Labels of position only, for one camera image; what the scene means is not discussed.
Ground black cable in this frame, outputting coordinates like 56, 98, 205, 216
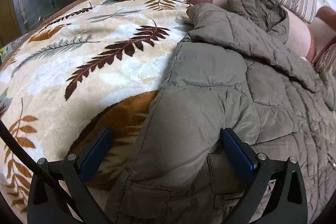
0, 120, 82, 223

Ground pink corner cushion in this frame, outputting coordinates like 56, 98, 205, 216
308, 6, 335, 60

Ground striped floral side cushion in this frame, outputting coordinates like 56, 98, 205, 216
313, 44, 336, 77

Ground leaf pattern plush blanket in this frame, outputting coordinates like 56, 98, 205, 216
1, 0, 191, 207

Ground olive quilted hooded jacket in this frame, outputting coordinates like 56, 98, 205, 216
105, 0, 335, 223

